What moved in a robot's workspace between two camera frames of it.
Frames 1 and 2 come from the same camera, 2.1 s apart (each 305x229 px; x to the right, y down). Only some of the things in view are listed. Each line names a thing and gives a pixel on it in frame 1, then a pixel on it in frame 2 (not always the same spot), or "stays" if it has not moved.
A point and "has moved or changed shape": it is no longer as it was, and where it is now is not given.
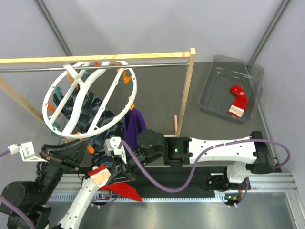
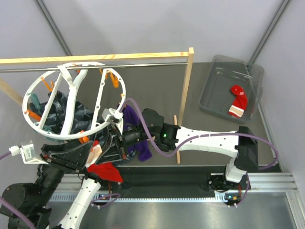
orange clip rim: x=52 y=109 -> x=34 y=115
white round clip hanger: x=96 y=66 -> x=61 y=70
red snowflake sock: x=100 y=175 -> x=105 y=171
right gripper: x=120 y=171 -> x=112 y=153
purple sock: x=134 y=122 stays
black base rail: x=172 y=174 stays
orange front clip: x=90 y=149 has moved or changed shape
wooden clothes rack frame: x=21 y=98 stays
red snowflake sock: x=239 y=102 stays
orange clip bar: x=126 y=79 -> x=114 y=78
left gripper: x=70 y=153 stays
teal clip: x=57 y=126 -> x=48 y=128
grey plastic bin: x=232 y=88 stays
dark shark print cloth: x=94 y=112 -> x=81 y=116
